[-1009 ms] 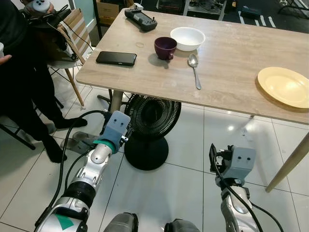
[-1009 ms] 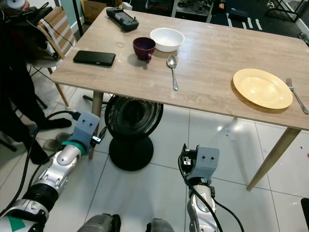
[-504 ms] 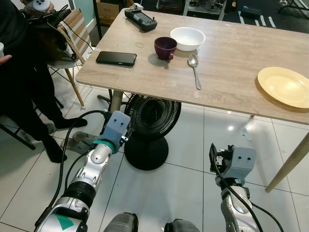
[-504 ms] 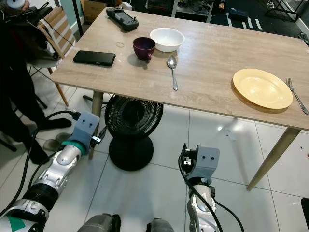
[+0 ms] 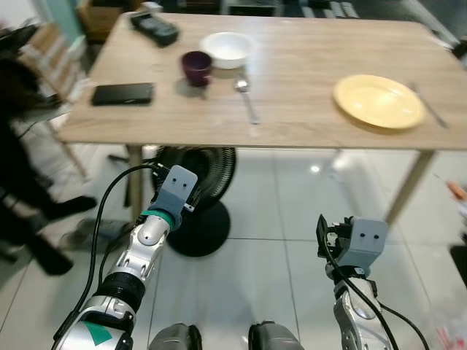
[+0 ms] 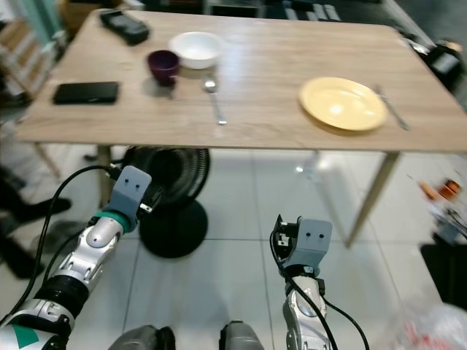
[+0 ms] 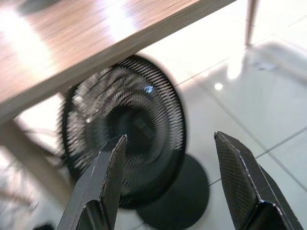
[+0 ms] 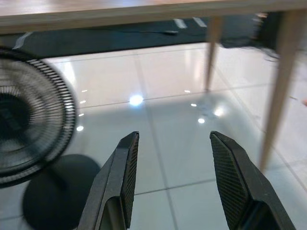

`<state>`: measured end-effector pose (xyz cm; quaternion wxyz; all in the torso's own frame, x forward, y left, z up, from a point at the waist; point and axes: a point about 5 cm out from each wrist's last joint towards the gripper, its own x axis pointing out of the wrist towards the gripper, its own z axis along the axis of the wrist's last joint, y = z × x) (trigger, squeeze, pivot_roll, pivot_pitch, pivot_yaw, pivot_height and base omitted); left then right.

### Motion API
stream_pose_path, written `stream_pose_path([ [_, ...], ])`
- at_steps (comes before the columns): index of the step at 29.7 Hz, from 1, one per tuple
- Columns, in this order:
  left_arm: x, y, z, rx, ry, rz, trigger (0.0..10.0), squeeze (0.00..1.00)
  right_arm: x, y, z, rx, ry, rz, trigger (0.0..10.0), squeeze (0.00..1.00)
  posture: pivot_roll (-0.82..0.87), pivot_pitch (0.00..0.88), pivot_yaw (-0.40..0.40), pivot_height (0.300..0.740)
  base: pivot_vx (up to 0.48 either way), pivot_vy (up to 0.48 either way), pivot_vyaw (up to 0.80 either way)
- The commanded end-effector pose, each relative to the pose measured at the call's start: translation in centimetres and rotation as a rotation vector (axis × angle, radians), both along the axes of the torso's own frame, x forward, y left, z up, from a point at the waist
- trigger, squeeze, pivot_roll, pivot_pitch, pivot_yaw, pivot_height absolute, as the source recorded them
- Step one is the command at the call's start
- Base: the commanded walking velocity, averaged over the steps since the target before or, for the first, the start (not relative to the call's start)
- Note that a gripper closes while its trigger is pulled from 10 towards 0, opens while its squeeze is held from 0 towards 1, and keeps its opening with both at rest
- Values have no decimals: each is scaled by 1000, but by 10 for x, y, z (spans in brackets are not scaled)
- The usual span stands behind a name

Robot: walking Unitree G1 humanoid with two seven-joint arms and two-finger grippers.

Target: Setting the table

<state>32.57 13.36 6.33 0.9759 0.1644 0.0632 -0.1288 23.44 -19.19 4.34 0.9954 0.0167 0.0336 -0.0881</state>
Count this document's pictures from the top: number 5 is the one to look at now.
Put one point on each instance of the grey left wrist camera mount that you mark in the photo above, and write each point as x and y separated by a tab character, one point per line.
174	191

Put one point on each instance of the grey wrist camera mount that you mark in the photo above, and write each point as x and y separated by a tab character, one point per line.
365	244
174	191

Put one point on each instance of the black card terminal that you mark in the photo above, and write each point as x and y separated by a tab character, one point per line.
155	29

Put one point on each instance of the person in black clothes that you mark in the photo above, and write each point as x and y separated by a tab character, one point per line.
14	175

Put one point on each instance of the grey robot left leg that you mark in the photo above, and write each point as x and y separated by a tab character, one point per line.
175	337

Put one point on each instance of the black phone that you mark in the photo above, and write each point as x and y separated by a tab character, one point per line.
122	94

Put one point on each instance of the white bowl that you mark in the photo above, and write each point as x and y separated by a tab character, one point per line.
230	49

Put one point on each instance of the black floor fan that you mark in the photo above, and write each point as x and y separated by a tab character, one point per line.
201	230

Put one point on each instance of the grey robot leg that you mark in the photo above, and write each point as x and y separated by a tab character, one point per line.
175	337
276	337

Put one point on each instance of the yellow plate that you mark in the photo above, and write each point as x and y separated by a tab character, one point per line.
379	102

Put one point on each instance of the purple cup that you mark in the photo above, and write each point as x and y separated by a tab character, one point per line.
197	69

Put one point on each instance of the metal fork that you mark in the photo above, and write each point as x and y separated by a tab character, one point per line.
430	108

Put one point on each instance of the grey robot right leg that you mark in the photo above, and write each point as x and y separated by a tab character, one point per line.
276	337

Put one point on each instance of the metal spoon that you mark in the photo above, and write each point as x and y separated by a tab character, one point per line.
241	84

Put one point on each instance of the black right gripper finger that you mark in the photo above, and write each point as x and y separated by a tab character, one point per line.
322	233

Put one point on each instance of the light wooden table leg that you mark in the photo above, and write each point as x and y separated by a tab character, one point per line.
407	188
134	179

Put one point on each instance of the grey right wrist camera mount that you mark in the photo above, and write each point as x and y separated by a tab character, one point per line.
365	244

